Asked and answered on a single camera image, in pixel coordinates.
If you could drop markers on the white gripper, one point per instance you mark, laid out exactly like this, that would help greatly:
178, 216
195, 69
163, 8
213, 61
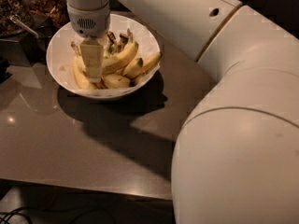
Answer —
89, 22

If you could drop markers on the far right yellow banana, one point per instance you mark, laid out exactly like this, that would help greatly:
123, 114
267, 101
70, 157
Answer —
150, 64

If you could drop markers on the small right yellow banana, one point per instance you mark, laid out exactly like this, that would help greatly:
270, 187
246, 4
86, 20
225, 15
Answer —
133, 68

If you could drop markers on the left yellow banana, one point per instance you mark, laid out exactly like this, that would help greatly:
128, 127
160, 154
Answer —
79, 70

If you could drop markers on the metal spoon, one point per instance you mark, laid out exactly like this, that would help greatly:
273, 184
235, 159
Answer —
17, 21

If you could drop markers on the bottom middle yellow banana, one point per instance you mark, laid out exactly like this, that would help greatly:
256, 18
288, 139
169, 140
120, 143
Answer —
115, 81

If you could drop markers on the large curved yellow banana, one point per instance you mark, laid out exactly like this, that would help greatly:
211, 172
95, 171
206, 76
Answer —
120, 60

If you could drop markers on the white bowl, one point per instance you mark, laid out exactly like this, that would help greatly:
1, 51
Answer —
59, 53

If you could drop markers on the tray of brown snacks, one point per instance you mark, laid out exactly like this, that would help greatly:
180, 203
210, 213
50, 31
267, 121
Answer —
53, 9

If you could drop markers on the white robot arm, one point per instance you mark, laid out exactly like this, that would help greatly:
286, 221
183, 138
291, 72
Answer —
236, 160

